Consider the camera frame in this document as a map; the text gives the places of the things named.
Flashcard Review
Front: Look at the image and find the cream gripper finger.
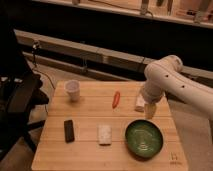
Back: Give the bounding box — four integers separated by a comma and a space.
144, 104, 156, 119

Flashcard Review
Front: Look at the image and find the black eraser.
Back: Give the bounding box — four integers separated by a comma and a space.
64, 120, 75, 143

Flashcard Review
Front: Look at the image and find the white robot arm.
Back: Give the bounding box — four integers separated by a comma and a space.
140, 55, 213, 120

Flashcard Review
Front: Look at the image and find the green ceramic bowl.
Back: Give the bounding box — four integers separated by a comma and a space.
125, 120, 164, 159

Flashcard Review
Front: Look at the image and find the small white bottle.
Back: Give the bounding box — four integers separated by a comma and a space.
135, 94, 145, 112

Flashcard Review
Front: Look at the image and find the red chili pepper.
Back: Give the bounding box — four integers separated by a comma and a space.
112, 91, 120, 109

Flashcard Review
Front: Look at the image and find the white sponge block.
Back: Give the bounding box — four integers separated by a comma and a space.
98, 125, 112, 145

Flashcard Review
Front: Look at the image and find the wooden table board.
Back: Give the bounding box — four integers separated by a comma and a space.
32, 81, 188, 171

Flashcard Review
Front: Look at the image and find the black office chair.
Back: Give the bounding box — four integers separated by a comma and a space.
0, 28, 49, 161

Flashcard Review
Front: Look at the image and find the long wooden beam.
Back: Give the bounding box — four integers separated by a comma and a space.
13, 29, 213, 88

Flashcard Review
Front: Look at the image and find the black cable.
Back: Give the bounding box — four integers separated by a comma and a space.
30, 40, 56, 90

